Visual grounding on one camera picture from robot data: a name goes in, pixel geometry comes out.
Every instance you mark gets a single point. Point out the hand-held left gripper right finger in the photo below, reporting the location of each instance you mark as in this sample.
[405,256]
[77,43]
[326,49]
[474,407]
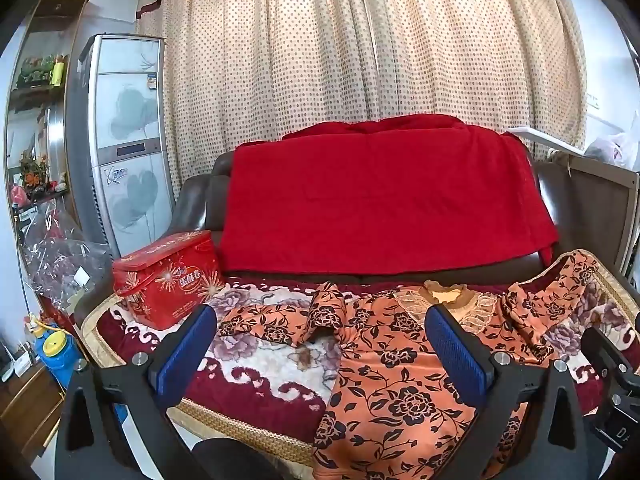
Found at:
[459,360]

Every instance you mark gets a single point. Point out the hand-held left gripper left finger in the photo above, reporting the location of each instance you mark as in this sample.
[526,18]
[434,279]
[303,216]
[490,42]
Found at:
[184,355]

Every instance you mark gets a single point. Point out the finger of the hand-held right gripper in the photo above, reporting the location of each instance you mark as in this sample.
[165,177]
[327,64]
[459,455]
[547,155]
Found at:
[602,350]

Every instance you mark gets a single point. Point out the orange floral garment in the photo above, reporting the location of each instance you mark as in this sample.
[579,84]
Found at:
[390,385]

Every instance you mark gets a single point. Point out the red gift box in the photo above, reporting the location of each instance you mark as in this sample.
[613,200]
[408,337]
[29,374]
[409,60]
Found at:
[165,280]

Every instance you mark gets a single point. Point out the floral plush blanket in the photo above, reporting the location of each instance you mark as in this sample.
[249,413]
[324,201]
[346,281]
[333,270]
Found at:
[260,380]

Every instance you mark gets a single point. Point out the blue container with yellow lid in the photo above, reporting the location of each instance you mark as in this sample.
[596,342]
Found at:
[55,360]

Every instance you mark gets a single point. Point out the clear plastic wrapping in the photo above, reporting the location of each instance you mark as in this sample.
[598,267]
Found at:
[65,260]

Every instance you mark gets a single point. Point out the dark brown leather sofa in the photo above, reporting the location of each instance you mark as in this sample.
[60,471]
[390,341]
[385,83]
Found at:
[197,200]

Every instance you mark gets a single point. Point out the white router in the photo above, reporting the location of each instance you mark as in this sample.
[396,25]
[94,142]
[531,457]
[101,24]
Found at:
[12,360]

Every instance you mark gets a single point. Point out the red blanket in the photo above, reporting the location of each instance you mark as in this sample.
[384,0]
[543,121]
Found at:
[380,200]

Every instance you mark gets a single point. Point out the white plastic bag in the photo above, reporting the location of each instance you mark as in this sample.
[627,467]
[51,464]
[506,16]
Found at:
[610,147]

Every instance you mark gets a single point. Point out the white board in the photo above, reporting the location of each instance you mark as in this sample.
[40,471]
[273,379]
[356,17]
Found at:
[545,139]

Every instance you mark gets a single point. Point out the artificial flowers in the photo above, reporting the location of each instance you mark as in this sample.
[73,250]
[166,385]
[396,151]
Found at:
[35,170]

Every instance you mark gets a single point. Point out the yellow bottle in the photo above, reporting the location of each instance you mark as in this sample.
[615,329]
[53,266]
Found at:
[58,71]

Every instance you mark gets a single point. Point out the beige dotted curtain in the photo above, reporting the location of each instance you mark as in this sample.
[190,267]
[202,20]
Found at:
[350,50]

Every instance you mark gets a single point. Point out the wooden display cabinet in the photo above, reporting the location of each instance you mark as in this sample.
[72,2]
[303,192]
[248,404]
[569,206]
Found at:
[55,10]

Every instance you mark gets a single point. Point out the white wall socket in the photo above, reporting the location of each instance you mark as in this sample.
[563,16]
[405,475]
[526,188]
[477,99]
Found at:
[593,101]

